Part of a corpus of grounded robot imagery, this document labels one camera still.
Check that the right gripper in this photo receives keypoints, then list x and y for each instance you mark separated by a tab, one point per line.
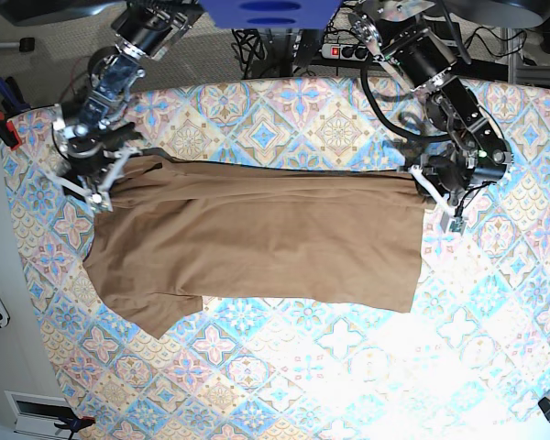
81	177

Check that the red black clamp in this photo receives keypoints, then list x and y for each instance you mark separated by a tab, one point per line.
8	132

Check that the patterned tablecloth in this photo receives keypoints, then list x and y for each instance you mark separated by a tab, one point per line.
470	361

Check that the black corner clamp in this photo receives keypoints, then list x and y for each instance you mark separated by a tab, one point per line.
544	406

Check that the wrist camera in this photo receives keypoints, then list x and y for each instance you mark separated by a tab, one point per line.
100	203
453	224

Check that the white power strip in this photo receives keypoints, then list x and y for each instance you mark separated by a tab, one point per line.
344	52

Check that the orange black clamp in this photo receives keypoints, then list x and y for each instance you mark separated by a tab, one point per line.
67	420

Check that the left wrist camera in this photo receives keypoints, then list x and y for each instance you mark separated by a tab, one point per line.
453	224

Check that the white framed device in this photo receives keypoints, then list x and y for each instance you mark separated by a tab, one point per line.
36	415

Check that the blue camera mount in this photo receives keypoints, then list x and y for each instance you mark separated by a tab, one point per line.
245	14

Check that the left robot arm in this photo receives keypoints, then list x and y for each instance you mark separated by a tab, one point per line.
476	154

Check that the brown t-shirt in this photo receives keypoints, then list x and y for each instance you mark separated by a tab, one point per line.
183	230

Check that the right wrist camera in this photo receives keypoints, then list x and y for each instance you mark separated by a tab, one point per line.
100	203

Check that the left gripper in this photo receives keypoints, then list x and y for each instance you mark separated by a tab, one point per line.
446	179

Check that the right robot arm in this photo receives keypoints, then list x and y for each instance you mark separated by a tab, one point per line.
88	133

